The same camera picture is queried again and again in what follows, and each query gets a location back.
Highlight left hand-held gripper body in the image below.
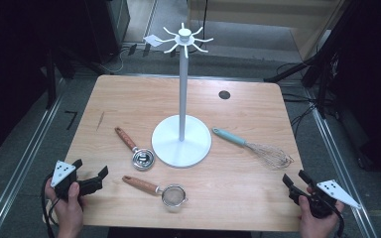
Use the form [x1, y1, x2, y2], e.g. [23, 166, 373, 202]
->
[50, 160, 97, 202]

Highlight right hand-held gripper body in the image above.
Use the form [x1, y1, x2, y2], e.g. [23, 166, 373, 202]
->
[291, 178, 362, 219]

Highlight wooden handled mesh strainer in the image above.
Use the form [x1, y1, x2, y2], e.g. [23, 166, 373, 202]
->
[122, 175, 189, 208]

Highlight wooden handled steel measuring cup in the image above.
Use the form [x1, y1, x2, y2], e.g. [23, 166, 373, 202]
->
[114, 126, 156, 172]

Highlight teal handled wire whisk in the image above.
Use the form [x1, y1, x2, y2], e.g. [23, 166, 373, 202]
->
[211, 127, 295, 171]

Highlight white utensil rack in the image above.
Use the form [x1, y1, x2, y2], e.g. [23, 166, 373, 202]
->
[151, 22, 214, 169]

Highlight person's right hand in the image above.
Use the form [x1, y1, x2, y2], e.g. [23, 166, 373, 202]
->
[298, 186, 345, 238]

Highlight person's left hand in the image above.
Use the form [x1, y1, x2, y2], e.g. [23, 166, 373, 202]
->
[44, 180, 85, 238]

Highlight black metal stand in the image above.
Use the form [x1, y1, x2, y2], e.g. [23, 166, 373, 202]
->
[44, 49, 60, 110]

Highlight black tripod stand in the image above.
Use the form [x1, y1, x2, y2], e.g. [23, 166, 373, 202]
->
[263, 0, 361, 120]

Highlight black cabinet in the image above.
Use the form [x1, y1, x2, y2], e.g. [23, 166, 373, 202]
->
[84, 0, 131, 64]

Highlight white paper tag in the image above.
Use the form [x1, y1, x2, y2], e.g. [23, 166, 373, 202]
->
[142, 34, 164, 48]

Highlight right hand-held gripper black cable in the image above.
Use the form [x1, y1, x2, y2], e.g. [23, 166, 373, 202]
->
[323, 197, 345, 238]

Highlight hand-held gripper black cable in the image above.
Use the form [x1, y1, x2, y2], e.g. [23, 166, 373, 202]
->
[41, 173, 61, 238]
[323, 197, 345, 238]

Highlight metal floor rail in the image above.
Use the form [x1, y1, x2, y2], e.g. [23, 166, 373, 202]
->
[306, 88, 378, 238]
[0, 95, 64, 238]

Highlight left hand-held gripper black cable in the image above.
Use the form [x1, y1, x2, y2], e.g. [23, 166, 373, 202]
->
[41, 173, 61, 238]

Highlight black floor cables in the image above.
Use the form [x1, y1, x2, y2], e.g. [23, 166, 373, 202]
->
[277, 62, 338, 138]

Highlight white floor cable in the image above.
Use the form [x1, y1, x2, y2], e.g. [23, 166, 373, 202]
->
[98, 49, 126, 74]

